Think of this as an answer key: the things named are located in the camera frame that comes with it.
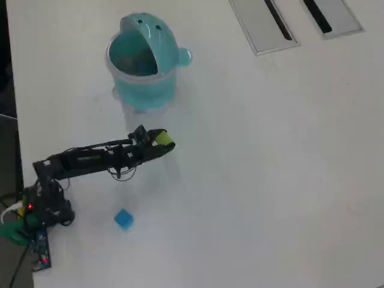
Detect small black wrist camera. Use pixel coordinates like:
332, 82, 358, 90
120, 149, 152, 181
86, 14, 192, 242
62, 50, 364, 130
128, 124, 148, 143

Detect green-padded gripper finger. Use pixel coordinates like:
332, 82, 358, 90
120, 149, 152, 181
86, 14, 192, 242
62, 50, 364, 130
146, 128, 167, 145

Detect thin black servo wires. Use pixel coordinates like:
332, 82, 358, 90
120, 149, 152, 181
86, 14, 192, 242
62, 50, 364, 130
107, 163, 137, 182

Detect blue lego block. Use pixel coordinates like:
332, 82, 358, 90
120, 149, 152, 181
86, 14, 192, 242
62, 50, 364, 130
113, 208, 135, 232

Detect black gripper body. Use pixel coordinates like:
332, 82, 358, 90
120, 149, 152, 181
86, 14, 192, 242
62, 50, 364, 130
121, 139, 154, 166

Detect yellow-green lego block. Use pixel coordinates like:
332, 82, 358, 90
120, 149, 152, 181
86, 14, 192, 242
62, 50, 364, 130
155, 130, 175, 146

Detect black power cable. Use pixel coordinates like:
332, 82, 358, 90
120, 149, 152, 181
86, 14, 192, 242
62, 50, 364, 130
10, 244, 32, 288

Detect narrow metal cable hatch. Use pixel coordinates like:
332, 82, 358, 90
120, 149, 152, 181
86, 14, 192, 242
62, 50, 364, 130
301, 0, 366, 40

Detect white cable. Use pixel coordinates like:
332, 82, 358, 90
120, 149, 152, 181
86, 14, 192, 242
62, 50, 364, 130
0, 202, 23, 224

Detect green table clamp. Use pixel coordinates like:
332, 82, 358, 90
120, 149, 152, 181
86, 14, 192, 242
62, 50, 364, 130
0, 216, 38, 247

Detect dark grey monitor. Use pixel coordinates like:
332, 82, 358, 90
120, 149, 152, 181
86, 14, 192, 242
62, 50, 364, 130
0, 113, 24, 193

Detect wide metal cable hatch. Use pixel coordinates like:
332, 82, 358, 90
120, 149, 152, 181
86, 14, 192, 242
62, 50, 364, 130
228, 0, 301, 57

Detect teal whale-shaped bin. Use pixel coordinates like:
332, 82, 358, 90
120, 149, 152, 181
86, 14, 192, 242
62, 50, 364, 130
104, 11, 193, 114

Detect blue circuit board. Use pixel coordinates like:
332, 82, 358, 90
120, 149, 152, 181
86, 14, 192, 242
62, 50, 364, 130
29, 228, 52, 272

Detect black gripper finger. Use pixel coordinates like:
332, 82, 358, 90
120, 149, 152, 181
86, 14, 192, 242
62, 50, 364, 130
143, 143, 176, 163

